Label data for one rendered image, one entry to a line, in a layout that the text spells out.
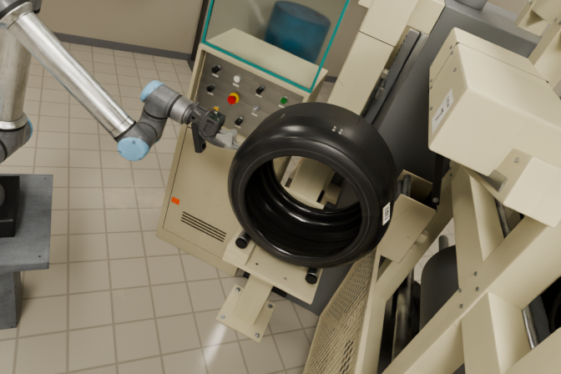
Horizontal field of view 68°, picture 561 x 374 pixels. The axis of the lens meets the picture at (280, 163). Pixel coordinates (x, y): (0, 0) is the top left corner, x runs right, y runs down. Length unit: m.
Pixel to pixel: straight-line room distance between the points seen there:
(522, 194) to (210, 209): 1.78
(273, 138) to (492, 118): 0.63
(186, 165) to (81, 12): 2.72
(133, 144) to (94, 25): 3.38
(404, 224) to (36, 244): 1.40
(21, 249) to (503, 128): 1.61
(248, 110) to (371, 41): 0.77
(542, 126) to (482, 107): 0.11
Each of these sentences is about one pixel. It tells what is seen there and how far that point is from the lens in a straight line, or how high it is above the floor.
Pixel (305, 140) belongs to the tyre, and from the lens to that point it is 1.21.
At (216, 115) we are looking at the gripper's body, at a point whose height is 1.27.
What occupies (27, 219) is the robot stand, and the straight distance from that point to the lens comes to 1.92.
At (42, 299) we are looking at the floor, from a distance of 2.41.
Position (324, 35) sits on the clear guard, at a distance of 1.77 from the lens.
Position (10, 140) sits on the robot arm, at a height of 0.90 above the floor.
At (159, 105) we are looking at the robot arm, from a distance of 1.46.
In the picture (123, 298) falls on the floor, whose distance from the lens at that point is 2.40.
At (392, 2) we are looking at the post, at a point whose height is 1.77.
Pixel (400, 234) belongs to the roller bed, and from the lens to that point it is 1.70.
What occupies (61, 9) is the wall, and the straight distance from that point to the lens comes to 4.66.
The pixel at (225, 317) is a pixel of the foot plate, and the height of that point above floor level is 0.01.
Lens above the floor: 1.98
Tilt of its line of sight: 33 degrees down
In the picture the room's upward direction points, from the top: 22 degrees clockwise
